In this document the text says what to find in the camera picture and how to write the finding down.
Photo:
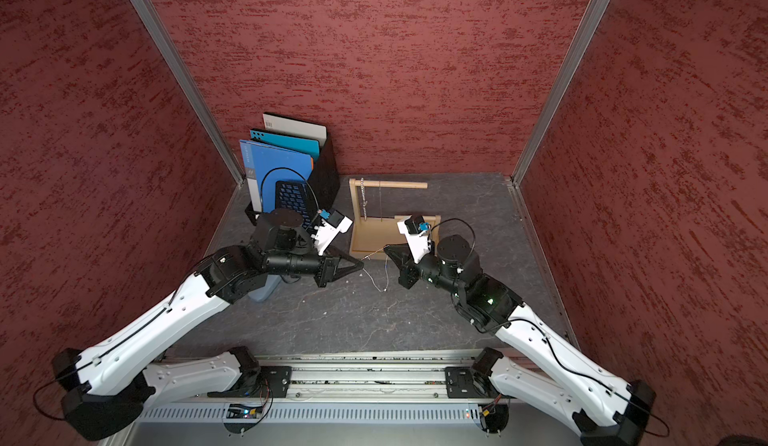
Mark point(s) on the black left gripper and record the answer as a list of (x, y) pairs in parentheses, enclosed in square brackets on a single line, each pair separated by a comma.
[(329, 271)]

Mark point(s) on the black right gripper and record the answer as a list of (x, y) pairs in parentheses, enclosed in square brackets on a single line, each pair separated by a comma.
[(398, 251)]

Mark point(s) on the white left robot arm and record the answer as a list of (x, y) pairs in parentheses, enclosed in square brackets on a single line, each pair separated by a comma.
[(109, 385)]

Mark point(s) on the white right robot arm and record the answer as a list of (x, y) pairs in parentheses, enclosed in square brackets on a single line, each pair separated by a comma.
[(597, 405)]

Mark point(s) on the wooden jewelry display stand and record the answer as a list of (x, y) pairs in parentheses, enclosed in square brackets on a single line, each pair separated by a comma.
[(372, 233)]

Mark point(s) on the black mesh file holder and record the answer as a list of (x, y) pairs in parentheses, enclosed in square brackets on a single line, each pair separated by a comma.
[(317, 192)]

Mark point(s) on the grey oval case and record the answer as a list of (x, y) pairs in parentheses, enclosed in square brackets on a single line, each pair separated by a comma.
[(261, 294)]

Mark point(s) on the blue folder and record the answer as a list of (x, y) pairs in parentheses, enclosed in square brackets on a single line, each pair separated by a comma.
[(265, 165)]

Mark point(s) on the teal folder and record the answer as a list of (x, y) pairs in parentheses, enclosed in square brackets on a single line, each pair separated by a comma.
[(307, 146)]

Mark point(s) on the white grey folder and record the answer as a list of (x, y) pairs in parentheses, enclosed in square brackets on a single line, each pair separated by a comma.
[(295, 127)]

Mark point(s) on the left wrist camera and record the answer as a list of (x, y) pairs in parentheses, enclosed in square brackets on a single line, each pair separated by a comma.
[(327, 226)]

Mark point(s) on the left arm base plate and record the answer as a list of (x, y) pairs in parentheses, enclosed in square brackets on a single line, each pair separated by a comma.
[(276, 381)]

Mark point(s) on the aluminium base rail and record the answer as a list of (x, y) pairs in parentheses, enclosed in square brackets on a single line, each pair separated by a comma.
[(387, 389)]

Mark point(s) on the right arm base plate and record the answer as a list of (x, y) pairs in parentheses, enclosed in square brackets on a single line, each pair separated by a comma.
[(464, 382)]

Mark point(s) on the right aluminium corner post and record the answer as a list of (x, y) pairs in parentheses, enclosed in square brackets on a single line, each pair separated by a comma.
[(586, 29)]

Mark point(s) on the aluminium corner post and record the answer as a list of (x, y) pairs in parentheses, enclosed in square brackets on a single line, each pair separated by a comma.
[(586, 29), (161, 37)]

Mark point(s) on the left aluminium corner post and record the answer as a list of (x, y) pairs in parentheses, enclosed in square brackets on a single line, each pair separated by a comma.
[(161, 37)]

